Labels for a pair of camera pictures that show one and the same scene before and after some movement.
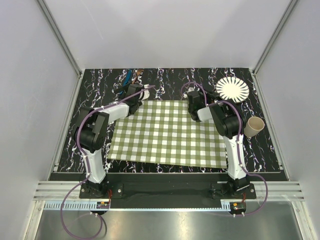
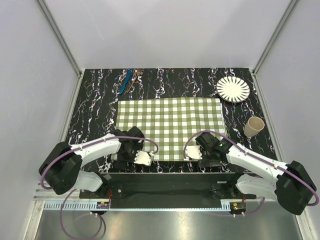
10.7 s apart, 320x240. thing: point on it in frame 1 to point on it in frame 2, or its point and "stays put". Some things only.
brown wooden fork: [138, 71] stays put
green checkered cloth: [162, 132] stays put
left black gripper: [123, 96] to [121, 162]
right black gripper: [210, 97] to [206, 162]
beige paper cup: [254, 125] stays put
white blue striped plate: [233, 87] stays put
